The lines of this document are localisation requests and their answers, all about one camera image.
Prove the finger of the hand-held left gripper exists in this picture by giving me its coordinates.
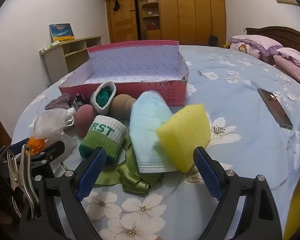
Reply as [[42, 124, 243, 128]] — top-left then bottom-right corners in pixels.
[[27, 141, 66, 183], [0, 137, 31, 165]]

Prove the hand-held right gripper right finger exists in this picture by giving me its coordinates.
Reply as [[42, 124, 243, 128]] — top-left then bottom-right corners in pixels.
[[193, 147, 283, 240]]

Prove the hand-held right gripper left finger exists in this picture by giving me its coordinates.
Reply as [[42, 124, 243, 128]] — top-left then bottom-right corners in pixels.
[[19, 147, 108, 240]]

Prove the orange mesh cloth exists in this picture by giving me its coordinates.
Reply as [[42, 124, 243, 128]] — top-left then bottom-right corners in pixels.
[[27, 136, 46, 155]]

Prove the white mesh pouch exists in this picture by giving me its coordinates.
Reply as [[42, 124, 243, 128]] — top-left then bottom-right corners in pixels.
[[32, 107, 75, 140]]

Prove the green white sock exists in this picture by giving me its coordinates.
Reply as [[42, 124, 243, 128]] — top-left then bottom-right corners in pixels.
[[79, 115, 127, 162], [90, 81, 117, 117]]

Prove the green satin ribbon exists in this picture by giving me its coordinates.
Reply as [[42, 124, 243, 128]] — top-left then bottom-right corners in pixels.
[[94, 137, 165, 194]]

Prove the pink makeup sponge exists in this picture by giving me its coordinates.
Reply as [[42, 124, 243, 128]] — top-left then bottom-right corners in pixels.
[[75, 104, 98, 138]]

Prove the yellow sponge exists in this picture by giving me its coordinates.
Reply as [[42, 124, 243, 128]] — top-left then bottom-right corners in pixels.
[[155, 103, 211, 173]]

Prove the purple knit sock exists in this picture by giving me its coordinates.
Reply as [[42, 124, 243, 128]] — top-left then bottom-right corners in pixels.
[[44, 93, 71, 110]]

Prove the dark patterned pouch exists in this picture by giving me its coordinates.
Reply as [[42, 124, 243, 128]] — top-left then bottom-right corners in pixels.
[[70, 93, 87, 112]]

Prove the blue face mask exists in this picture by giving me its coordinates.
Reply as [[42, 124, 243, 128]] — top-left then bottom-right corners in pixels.
[[129, 91, 174, 173]]

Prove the tan makeup sponge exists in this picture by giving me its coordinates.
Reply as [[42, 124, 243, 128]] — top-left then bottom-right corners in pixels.
[[110, 94, 137, 119]]

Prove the pink cardboard box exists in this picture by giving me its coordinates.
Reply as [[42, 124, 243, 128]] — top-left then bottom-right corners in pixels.
[[59, 41, 190, 106]]

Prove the wooden nightstand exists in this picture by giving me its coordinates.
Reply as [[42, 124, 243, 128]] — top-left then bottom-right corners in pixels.
[[0, 105, 12, 153]]

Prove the metal spring clip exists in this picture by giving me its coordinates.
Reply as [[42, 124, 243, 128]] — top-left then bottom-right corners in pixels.
[[6, 144, 40, 220]]

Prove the beige shelf unit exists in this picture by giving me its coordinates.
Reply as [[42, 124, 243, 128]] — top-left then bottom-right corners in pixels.
[[39, 35, 103, 87]]

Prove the yellow cloth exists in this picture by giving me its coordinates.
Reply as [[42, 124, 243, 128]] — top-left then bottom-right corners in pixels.
[[282, 175, 300, 240]]

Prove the smartphone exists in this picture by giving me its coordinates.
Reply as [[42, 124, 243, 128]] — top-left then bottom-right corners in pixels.
[[257, 88, 293, 130]]

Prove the green white packet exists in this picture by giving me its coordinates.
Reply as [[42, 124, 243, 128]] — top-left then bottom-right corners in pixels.
[[41, 42, 59, 53]]

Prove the blue yellow painting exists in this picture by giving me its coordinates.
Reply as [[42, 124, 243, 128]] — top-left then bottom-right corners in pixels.
[[49, 23, 75, 43]]

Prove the pink textured pillow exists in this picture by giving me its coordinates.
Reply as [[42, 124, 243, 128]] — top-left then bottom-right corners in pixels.
[[272, 55, 300, 92]]

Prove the wooden door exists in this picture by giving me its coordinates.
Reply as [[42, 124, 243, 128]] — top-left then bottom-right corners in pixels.
[[105, 0, 138, 43]]

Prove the dark wooden headboard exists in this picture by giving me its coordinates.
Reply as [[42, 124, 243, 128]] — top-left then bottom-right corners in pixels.
[[245, 26, 300, 58]]

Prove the wooden wardrobe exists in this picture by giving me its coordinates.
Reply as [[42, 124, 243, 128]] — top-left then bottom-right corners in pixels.
[[96, 0, 227, 47]]

